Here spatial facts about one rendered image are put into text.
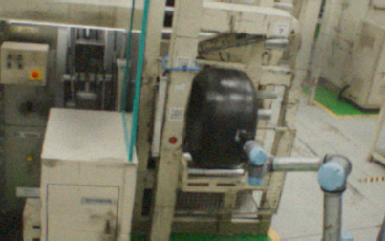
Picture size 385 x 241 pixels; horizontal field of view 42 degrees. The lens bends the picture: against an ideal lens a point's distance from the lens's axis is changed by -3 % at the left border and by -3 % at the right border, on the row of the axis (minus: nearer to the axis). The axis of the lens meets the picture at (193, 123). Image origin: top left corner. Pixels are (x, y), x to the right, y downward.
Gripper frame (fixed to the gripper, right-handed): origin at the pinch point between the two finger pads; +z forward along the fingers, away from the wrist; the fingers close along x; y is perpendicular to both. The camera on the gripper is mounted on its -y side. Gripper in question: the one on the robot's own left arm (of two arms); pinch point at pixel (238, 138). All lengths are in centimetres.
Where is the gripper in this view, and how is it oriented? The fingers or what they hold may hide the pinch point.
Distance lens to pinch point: 270.5
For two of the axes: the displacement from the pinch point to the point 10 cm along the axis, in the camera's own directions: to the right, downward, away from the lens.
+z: -2.0, -3.0, 9.3
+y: 1.3, -9.5, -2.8
